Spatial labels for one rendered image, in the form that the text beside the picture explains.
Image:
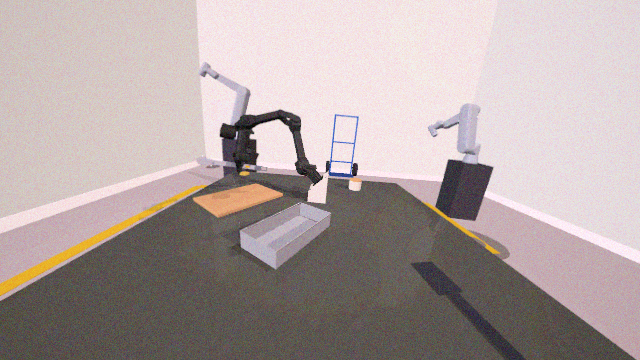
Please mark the light wooden board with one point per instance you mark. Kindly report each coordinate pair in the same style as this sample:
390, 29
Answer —
230, 201

